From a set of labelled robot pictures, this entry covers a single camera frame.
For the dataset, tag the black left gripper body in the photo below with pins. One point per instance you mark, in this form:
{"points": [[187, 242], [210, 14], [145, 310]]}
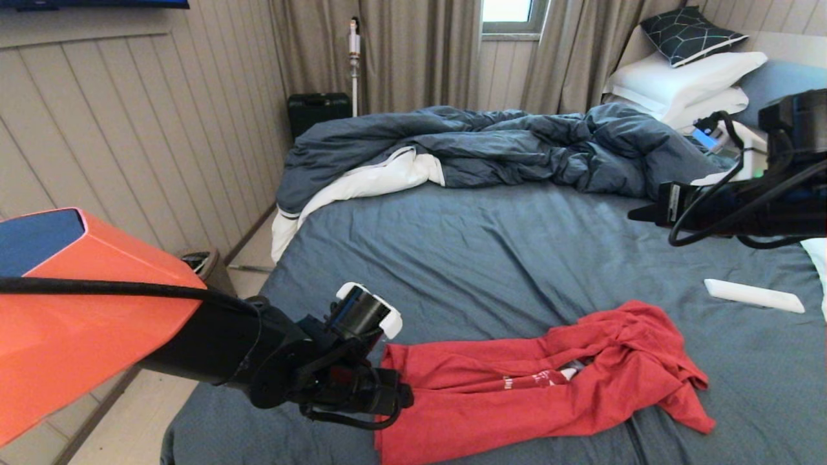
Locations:
{"points": [[362, 391]]}

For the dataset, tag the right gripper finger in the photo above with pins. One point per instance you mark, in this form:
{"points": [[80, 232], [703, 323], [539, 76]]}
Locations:
{"points": [[646, 219], [649, 210]]}

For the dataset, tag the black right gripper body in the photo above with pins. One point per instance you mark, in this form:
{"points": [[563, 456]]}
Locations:
{"points": [[701, 206]]}

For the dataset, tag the red printed t-shirt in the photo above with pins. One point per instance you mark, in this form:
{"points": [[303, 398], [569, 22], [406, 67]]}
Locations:
{"points": [[484, 400]]}

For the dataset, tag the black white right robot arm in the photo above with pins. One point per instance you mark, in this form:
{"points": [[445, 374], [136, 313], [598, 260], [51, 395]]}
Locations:
{"points": [[795, 161]]}

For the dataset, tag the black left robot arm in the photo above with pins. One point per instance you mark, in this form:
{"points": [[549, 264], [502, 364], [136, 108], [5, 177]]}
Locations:
{"points": [[97, 323]]}

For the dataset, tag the white flat remote control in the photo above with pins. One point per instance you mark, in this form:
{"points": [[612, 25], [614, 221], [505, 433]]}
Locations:
{"points": [[753, 296]]}

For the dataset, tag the large white pillow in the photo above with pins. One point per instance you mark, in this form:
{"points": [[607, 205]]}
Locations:
{"points": [[675, 81]]}

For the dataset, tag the dark blue crumpled duvet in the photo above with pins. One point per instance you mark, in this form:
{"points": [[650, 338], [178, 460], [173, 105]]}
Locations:
{"points": [[517, 147]]}

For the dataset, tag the blue headboard cushion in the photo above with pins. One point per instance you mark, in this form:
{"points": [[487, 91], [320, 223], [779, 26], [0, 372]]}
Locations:
{"points": [[775, 74]]}

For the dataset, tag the bed with blue sheet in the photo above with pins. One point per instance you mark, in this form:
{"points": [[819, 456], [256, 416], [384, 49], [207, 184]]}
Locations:
{"points": [[484, 245]]}

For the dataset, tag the dark geometric patterned cushion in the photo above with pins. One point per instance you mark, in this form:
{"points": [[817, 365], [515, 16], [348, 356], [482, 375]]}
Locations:
{"points": [[688, 35]]}

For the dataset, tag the taupe trash bin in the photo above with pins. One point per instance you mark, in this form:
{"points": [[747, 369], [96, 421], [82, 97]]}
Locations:
{"points": [[219, 274]]}

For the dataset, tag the black plastic bin liner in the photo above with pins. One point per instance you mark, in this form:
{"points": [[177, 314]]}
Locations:
{"points": [[196, 261]]}

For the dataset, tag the white blanket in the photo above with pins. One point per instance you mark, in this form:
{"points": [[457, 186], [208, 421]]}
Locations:
{"points": [[387, 175]]}

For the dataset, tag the black suitcase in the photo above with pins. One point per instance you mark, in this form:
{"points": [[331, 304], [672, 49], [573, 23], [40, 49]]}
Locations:
{"points": [[316, 110]]}

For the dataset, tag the white stick vacuum cleaner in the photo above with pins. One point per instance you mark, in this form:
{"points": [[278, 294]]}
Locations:
{"points": [[355, 55]]}

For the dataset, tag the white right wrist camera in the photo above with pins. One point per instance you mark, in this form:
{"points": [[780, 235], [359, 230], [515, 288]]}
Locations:
{"points": [[730, 145]]}

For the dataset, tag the window with grey frame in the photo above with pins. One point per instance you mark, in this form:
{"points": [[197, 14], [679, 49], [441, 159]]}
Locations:
{"points": [[510, 11]]}

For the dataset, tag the wall-mounted television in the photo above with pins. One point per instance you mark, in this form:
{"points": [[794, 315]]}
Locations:
{"points": [[97, 3]]}

